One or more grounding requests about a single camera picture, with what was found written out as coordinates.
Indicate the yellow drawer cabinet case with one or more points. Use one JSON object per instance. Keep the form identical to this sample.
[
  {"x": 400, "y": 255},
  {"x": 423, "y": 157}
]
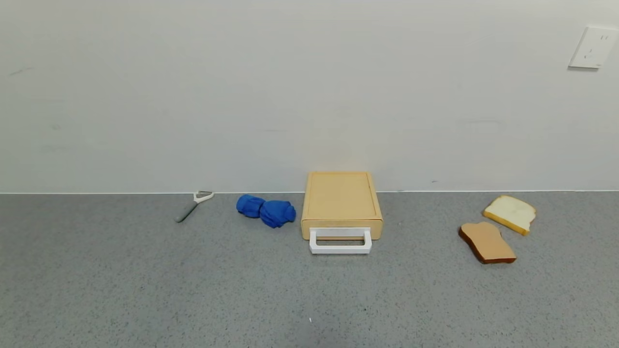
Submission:
[{"x": 341, "y": 195}]

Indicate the blue crumpled cloth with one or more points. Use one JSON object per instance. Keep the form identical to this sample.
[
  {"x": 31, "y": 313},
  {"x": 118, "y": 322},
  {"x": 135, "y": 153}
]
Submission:
[{"x": 275, "y": 212}]

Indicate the grey and white peeler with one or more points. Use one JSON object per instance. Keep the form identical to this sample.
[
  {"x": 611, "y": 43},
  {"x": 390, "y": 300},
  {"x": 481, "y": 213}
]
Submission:
[{"x": 186, "y": 211}]

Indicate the brown toast slice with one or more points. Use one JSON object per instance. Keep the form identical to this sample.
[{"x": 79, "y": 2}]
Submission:
[{"x": 486, "y": 241}]

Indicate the white bread slice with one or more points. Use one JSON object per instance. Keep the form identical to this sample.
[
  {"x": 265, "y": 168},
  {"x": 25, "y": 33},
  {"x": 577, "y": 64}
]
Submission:
[{"x": 510, "y": 211}]

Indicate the white wall outlet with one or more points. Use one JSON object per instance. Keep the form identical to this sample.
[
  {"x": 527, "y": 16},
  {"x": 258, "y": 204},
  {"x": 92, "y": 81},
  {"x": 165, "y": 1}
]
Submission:
[{"x": 592, "y": 47}]

